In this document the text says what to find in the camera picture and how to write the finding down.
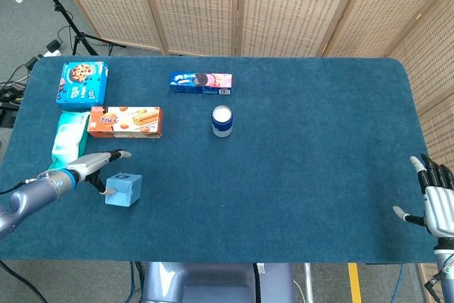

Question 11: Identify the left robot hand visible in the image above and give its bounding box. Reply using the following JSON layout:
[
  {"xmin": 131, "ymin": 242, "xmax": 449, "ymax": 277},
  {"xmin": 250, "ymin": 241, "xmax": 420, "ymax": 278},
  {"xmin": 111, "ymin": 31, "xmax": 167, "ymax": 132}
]
[{"xmin": 65, "ymin": 149, "xmax": 133, "ymax": 196}]

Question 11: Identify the small light blue box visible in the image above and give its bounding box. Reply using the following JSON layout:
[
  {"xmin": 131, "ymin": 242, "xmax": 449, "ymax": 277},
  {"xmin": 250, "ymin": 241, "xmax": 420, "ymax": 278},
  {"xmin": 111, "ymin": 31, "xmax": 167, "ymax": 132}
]
[{"xmin": 104, "ymin": 172, "xmax": 143, "ymax": 208}]

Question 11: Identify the black floor cables bundle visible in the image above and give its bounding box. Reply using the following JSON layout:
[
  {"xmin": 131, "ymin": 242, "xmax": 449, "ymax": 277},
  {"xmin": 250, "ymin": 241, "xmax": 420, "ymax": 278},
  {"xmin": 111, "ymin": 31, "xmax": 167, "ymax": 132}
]
[{"xmin": 0, "ymin": 62, "xmax": 33, "ymax": 128}]

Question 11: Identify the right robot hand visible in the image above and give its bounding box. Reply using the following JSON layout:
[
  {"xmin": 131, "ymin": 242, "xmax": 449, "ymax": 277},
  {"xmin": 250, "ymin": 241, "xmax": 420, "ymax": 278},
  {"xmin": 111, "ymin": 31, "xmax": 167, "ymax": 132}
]
[{"xmin": 392, "ymin": 153, "xmax": 454, "ymax": 238}]

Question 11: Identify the blue cable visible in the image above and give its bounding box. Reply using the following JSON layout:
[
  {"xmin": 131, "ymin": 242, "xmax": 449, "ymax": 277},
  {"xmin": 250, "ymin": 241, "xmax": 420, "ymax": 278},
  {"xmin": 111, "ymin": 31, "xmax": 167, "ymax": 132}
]
[
  {"xmin": 391, "ymin": 263, "xmax": 406, "ymax": 303},
  {"xmin": 128, "ymin": 262, "xmax": 142, "ymax": 299}
]

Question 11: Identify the blue sandwich cookie box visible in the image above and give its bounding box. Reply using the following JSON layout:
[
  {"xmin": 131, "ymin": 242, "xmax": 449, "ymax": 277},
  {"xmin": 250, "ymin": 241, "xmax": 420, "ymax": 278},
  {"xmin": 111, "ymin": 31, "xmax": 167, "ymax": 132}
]
[{"xmin": 170, "ymin": 71, "xmax": 233, "ymax": 96}]

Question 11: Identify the teal wet wipes pack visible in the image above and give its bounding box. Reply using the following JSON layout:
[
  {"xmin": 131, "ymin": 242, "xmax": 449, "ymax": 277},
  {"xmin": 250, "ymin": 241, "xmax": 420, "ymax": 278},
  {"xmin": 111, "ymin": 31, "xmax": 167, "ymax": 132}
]
[{"xmin": 49, "ymin": 110, "xmax": 91, "ymax": 171}]

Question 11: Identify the yellow floor tape strip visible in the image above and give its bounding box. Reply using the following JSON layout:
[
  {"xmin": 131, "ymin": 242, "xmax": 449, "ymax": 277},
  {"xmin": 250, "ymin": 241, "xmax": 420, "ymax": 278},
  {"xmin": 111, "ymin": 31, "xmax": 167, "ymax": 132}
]
[{"xmin": 348, "ymin": 263, "xmax": 363, "ymax": 303}]

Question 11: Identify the blue table cloth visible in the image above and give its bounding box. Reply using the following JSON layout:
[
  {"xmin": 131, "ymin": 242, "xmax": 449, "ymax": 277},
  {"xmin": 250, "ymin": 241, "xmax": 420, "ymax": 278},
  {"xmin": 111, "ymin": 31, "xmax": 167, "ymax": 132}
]
[{"xmin": 0, "ymin": 55, "xmax": 438, "ymax": 265}]

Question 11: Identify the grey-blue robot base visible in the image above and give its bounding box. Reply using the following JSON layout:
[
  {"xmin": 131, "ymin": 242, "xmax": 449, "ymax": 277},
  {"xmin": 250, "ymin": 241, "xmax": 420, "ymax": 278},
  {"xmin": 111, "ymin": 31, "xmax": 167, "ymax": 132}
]
[{"xmin": 141, "ymin": 262, "xmax": 296, "ymax": 303}]

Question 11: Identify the black tripod stand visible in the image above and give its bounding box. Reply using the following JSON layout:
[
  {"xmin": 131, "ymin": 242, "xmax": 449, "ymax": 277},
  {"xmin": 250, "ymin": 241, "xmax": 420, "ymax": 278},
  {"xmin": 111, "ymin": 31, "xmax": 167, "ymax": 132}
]
[{"xmin": 28, "ymin": 0, "xmax": 127, "ymax": 57}]

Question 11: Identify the blue and white drink can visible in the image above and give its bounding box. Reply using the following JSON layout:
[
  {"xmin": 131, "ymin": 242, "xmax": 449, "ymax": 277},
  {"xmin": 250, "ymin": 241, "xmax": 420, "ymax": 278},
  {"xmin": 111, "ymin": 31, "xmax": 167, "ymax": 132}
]
[{"xmin": 211, "ymin": 105, "xmax": 234, "ymax": 138}]

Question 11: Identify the wicker wooden folding screen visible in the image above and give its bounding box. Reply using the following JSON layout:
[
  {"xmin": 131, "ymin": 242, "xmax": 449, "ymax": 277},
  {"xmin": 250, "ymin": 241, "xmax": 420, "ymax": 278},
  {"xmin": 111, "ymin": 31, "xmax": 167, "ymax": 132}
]
[{"xmin": 49, "ymin": 0, "xmax": 454, "ymax": 169}]

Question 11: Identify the blue chocolate chip cookie box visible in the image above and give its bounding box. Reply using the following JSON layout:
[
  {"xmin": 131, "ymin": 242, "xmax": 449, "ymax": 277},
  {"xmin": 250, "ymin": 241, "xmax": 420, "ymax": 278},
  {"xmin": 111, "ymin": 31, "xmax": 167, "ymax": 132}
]
[{"xmin": 55, "ymin": 61, "xmax": 109, "ymax": 111}]

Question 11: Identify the thin white cable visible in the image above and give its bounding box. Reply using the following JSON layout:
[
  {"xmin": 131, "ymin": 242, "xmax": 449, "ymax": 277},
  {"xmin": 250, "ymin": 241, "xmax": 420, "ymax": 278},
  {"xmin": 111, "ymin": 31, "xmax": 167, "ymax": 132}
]
[{"xmin": 293, "ymin": 279, "xmax": 306, "ymax": 303}]

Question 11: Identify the orange egg roll biscuit box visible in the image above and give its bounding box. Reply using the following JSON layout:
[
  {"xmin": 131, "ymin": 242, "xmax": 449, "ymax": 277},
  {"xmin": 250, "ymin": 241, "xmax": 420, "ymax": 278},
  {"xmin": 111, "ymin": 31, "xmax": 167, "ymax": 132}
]
[{"xmin": 87, "ymin": 106, "xmax": 164, "ymax": 139}]

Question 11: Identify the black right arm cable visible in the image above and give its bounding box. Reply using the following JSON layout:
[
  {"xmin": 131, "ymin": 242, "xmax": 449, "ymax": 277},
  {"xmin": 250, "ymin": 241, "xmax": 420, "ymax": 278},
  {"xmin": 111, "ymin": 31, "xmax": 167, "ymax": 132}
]
[{"xmin": 422, "ymin": 255, "xmax": 454, "ymax": 301}]

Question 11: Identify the white power strip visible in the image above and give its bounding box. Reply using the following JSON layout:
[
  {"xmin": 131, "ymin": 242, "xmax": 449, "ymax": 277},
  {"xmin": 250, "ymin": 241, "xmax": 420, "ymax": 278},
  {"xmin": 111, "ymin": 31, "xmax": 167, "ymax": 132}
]
[{"xmin": 36, "ymin": 49, "xmax": 62, "ymax": 60}]

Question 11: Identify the grey metal table leg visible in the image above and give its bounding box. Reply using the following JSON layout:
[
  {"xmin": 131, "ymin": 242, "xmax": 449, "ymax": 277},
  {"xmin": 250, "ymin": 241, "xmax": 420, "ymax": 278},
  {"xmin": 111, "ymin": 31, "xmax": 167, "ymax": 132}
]
[{"xmin": 304, "ymin": 263, "xmax": 315, "ymax": 303}]

